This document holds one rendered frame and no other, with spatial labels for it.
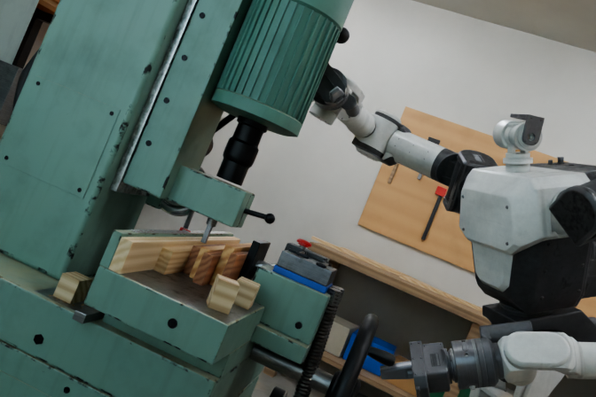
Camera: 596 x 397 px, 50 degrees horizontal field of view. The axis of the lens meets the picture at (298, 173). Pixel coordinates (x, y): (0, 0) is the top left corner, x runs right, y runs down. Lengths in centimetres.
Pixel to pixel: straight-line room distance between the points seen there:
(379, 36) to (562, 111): 137
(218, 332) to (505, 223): 72
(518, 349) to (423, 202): 326
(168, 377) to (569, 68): 397
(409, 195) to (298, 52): 337
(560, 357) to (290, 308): 48
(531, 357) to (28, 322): 85
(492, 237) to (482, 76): 323
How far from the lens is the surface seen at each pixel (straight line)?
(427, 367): 125
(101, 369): 106
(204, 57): 118
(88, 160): 118
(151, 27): 119
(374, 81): 467
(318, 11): 116
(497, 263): 146
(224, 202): 116
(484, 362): 124
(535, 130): 143
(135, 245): 95
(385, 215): 446
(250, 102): 112
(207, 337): 91
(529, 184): 138
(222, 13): 119
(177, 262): 109
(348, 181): 456
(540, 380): 154
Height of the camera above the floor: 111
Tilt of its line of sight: 1 degrees up
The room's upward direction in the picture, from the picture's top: 22 degrees clockwise
